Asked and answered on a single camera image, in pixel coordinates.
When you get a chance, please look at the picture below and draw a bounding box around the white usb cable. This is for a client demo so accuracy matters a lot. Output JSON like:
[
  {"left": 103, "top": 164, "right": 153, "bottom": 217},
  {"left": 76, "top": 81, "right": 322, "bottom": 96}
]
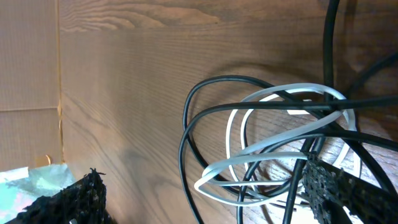
[{"left": 194, "top": 82, "right": 363, "bottom": 208}]

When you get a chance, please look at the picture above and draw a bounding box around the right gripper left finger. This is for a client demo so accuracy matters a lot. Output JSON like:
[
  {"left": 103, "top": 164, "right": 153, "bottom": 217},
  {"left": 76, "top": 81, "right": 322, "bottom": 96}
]
[{"left": 6, "top": 169, "right": 116, "bottom": 224}]

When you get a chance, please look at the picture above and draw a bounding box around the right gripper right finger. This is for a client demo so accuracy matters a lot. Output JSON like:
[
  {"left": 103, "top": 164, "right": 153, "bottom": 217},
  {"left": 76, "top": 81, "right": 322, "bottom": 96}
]
[{"left": 303, "top": 153, "right": 397, "bottom": 223}]

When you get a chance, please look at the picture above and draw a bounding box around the cardboard panel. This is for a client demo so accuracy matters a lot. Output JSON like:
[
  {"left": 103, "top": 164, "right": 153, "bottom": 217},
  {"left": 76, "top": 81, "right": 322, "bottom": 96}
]
[{"left": 1, "top": 0, "right": 62, "bottom": 170}]

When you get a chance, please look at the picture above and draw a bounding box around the black usb cable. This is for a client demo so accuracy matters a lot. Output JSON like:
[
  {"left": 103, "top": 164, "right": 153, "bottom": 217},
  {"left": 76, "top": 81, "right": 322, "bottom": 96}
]
[{"left": 177, "top": 0, "right": 398, "bottom": 224}]

